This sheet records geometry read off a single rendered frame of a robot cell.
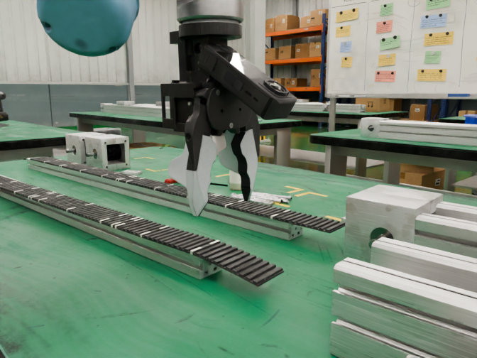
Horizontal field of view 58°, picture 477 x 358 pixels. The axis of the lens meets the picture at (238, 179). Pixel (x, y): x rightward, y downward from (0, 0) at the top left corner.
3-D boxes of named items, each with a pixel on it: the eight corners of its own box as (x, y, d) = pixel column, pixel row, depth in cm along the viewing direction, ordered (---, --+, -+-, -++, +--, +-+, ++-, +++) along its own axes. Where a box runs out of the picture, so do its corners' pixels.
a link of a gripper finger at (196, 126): (204, 175, 50) (221, 101, 50) (215, 176, 48) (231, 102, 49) (174, 166, 46) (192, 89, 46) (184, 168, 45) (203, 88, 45)
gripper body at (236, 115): (206, 128, 57) (204, 33, 54) (256, 132, 51) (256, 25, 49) (160, 133, 51) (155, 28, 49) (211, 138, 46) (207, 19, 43)
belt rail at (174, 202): (27, 167, 130) (26, 158, 129) (40, 166, 133) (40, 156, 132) (288, 240, 67) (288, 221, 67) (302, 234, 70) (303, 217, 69)
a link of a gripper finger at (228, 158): (234, 184, 60) (216, 123, 56) (267, 190, 56) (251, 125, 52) (219, 195, 58) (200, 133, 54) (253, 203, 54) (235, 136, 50)
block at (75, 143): (59, 164, 137) (57, 134, 135) (94, 160, 145) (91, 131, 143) (73, 167, 130) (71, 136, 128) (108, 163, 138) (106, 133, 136)
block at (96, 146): (79, 168, 129) (77, 136, 127) (113, 164, 137) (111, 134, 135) (95, 172, 122) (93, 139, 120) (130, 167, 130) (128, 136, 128)
